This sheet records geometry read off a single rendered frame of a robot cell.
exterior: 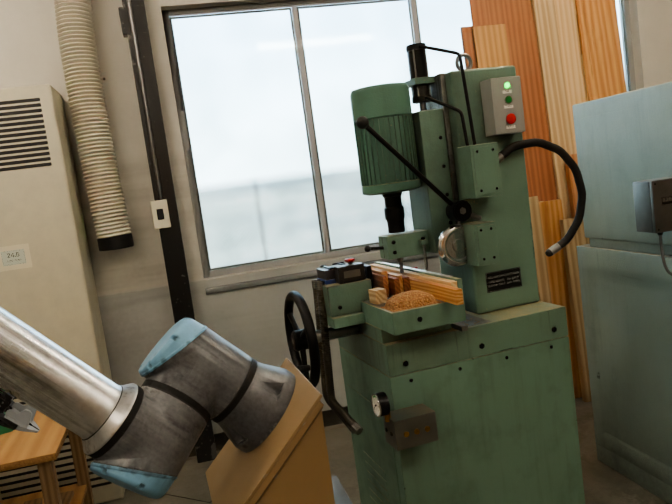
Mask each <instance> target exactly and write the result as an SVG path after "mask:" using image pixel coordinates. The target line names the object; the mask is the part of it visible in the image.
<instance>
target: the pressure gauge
mask: <svg viewBox="0 0 672 504"><path fill-rule="evenodd" d="M371 404H372V408H373V411H374V413H375V415H376V416H377V417H381V416H385V422H389V418H391V415H390V403H389V399H388V397H387V395H386V393H385V392H378V393H373V394H372V395H371ZM375 404H376V405H377V406H375ZM374 407H375V408H374Z"/></svg>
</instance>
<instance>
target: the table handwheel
mask: <svg viewBox="0 0 672 504"><path fill-rule="evenodd" d="M294 302H295V304H296V306H297V308H298V310H299V312H300V315H301V318H302V321H303V325H304V329H299V327H298V325H297V323H296V321H295V318H294V316H293V307H294ZM284 320H285V330H286V336H287V342H288V347H289V351H290V355H291V359H292V362H293V364H294V365H295V366H301V365H307V356H306V349H309V356H310V377H309V371H308V372H305V373H302V374H303V375H304V376H305V377H306V378H307V379H308V380H309V382H310V383H311V384H312V385H313V386H314V387H316V386H317V385H318V383H319V379H320V353H319V346H318V343H319V342H321V341H322V340H321V339H322V338H321V337H322V336H321V331H320V330H315V326H314V322H313V319H312V316H311V313H310V310H309V308H308V305H307V303H306V301H305V299H304V298H303V296H302V295H301V294H300V293H299V292H297V291H290V292H289V293H288V294H287V296H286V299H285V304H284ZM328 329H329V330H328V331H329V338H330V339H329V340H333V339H338V338H343V337H347V336H352V335H357V334H359V326H358V324H357V325H352V326H348V327H343V328H338V329H334V328H332V327H330V328H328ZM299 351H300V354H299ZM300 355H301V357H300Z"/></svg>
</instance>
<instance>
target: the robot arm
mask: <svg viewBox="0 0 672 504"><path fill-rule="evenodd" d="M139 374H140V376H142V377H145V378H146V379H145V381H144V382H143V384H142V386H141V387H139V386H138V385H137V384H135V383H130V384H126V385H117V384H116V383H114V382H113V381H111V380H110V379H108V378H107V377H105V376H104V375H102V374H101V373H99V372H98V371H96V370H95V369H93V368H92V367H90V366H89V365H87V364H86V363H84V362H83V361H81V360H80V359H78V358H77V357H75V356H74V355H72V354H71V353H69V352H68V351H66V350H65V349H63V348H62V347H60V346H59V345H57V344H56V343H54V342H53V341H51V340H50V339H48V338H47V337H45V336H44V335H42V334H41V333H39V332H38V331H36V330H35V329H33V328H32V327H30V326H29V325H27V324H26V323H24V322H23V321H21V320H20V319H18V318H17V317H15V316H14V315H12V314H11V313H9V312H8V311H6V310H5V309H3V308H2V307H0V426H3V427H6V428H9V429H12V430H18V431H24V432H34V433H38V431H39V430H40V428H39V427H38V425H37V424H36V422H35V421H34V417H35V414H36V411H37V410H38V411H39V412H41V413H42V414H44V415H46V416H47V417H49V418H51V419H52V420H54V421H55V422H57V423H59V424H60V425H62V426H64V427H65V428H67V429H68V430H70V431H72V432H73V433H75V434H76V435H78V436H80V437H81V438H82V445H83V451H84V453H85V454H87V455H88V456H90V457H92V458H93V459H94V460H93V462H91V464H90V471H92V472H93V473H94V474H96V475H98V476H100V477H102V478H104V479H106V480H108V481H110V482H112V483H114V484H116V485H118V486H121V487H123V488H125V489H128V490H130V491H133V492H135V493H138V494H140V495H143V496H146V497H149V498H153V499H158V498H161V497H163V496H164V495H165V494H166V492H167V491H168V489H169V488H170V486H171V485H172V483H173V482H174V480H176V479H177V476H178V474H179V472H180V471H181V469H182V467H183V465H184V464H185V462H186V460H187V458H188V457H189V455H190V453H191V451H192V449H193V448H194V446H195V444H196V442H197V441H198V439H199V437H200V435H201V434H202V432H203V430H204V428H205V426H206V425H207V423H208V421H209V419H211V420H213V421H214V422H216V423H217V424H218V425H219V426H220V427H221V428H222V430H223V431H224V432H225V434H226V435H227V436H228V438H229V439H230V441H231V442H232V443H233V445H234V446H235V447H236V448H238V449H240V450H241V451H243V452H245V453H247V452H250V451H252V450H254V449H255V448H257V447H258V446H259V445H260V444H261V443H262V442H263V441H264V440H265V439H266V438H267V437H268V436H269V435H270V433H271V432H272V431H273V430H274V428H275V427H276V425H277V424H278V422H279V421H280V419H281V418H282V416H283V414H284V413H285V411H286V409H287V407H288V405H289V403H290V400H291V398H292V395H293V392H294V389H295V383H296V379H295V375H294V374H292V373H291V372H290V371H288V370H287V369H284V368H281V367H276V366H272V365H268V364H263V363H260V362H258V361H256V360H255V359H253V358H252V357H250V356H249V355H247V354H246V353H244V352H243V351H242V350H240V349H239V348H237V347H236V346H234V345H233V344H231V343H230V342H228V341H227V340H225V339H224V338H222V337H221V336H219V335H218V334H216V333H215V332H213V331H212V330H210V329H209V328H207V326H204V325H202V324H200V323H199V322H197V321H195V320H193V319H191V318H183V319H181V320H179V321H178V322H177V323H176V324H174V325H173V326H172V327H171V328H170V329H169V330H168V331H167V333H166V334H165V335H164V336H163V337H162V338H161V339H160V340H159V342H158V343H157V344H156V345H155V347H154V348H153V349H152V350H151V351H150V353H149V354H148V355H147V357H146V358H145V360H144V361H143V363H142V364H141V366H140V369H139ZM16 398H18V399H20V400H21V401H23V402H25V403H26V404H28V405H22V404H21V403H19V402H14V401H13V400H14V399H16ZM4 412H6V414H4Z"/></svg>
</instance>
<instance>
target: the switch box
mask: <svg viewBox="0 0 672 504"><path fill-rule="evenodd" d="M505 82H509V84H510V87H509V89H505V88H504V86H503V85H504V83H505ZM480 89H481V98H482V107H483V116H484V125H485V134H486V137H489V136H497V135H505V134H513V133H519V132H524V131H525V121H524V111H523V102H522V92H521V82H520V76H510V77H500V78H490V79H487V80H484V81H481V82H480ZM504 90H512V93H506V94H503V91H504ZM507 95H509V96H511V97H512V102H511V103H510V104H507V103H505V101H504V98H505V97H506V96H507ZM504 105H513V108H506V109H504ZM511 113H512V114H514V115H515V116H516V121H515V123H513V124H509V123H507V121H506V117H507V115H508V114H511ZM509 125H515V127H516V128H511V129H507V128H506V126H509Z"/></svg>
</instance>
